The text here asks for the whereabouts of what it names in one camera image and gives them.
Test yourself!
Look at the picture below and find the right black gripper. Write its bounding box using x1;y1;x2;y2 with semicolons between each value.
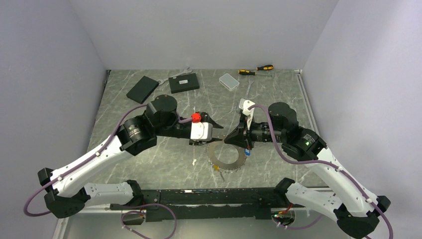
224;115;286;150

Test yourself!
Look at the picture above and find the yellow black screwdriver lower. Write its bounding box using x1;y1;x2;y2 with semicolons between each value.
238;69;272;77

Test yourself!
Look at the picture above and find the large metal keyring with rings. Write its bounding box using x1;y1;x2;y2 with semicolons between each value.
206;141;250;182

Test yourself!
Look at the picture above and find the black flat box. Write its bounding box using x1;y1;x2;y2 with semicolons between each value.
168;73;200;94

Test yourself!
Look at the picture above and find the yellow black screwdriver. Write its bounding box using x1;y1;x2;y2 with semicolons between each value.
256;65;274;71
238;69;272;77

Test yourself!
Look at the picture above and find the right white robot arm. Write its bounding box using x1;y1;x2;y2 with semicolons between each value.
224;101;391;239

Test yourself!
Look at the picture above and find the aluminium frame rail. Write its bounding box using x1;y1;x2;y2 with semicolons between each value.
294;69;353;210

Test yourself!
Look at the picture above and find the silver wrench back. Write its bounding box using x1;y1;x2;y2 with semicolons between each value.
158;67;192;85

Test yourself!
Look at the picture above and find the silver wrench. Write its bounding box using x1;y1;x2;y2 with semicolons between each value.
158;67;192;85
244;79;254;99

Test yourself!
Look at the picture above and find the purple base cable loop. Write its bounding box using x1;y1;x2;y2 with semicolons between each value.
120;203;178;239

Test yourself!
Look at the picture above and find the yellow black screwdriver upper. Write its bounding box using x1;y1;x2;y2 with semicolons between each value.
256;65;274;71

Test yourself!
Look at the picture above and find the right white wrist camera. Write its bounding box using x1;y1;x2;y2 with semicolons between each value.
239;98;255;129

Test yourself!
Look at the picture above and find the black flat pad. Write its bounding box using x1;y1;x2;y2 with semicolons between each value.
126;76;159;104

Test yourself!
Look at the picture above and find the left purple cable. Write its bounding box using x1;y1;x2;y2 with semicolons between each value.
23;104;195;218

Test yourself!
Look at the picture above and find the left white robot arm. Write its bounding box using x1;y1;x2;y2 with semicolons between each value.
38;95;219;219

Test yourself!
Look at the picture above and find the silver wrench right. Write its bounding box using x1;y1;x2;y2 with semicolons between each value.
244;79;254;99

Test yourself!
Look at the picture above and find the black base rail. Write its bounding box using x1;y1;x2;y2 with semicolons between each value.
109;186;306;222

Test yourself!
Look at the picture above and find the clear plastic box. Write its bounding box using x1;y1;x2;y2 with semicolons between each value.
219;73;240;91

